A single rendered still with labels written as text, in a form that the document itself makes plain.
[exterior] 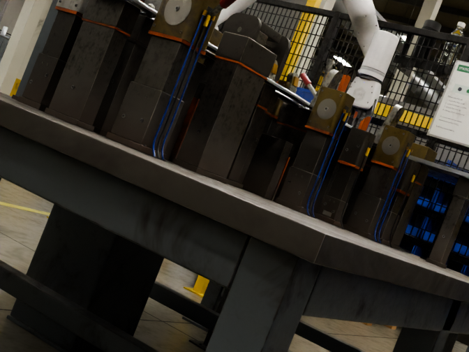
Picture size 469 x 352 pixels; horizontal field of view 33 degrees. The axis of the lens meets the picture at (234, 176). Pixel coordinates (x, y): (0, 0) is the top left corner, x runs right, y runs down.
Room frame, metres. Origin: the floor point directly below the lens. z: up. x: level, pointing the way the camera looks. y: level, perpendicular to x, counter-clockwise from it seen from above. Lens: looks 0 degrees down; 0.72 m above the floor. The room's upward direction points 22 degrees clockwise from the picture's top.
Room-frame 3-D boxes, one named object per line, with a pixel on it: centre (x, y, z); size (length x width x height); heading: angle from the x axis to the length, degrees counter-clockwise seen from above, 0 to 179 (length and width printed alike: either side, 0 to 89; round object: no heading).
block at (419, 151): (2.77, -0.57, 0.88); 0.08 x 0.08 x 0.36; 52
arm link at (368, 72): (2.63, -0.29, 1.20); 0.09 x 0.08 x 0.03; 52
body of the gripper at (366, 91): (2.63, -0.30, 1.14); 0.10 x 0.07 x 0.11; 52
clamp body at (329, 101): (2.20, -0.19, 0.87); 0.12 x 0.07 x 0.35; 52
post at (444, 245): (2.52, -0.69, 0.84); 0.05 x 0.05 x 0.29; 52
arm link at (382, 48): (2.64, -0.30, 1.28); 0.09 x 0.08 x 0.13; 172
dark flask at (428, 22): (3.27, -0.52, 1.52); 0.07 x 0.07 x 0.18
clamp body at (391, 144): (2.45, -0.43, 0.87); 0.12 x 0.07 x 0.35; 52
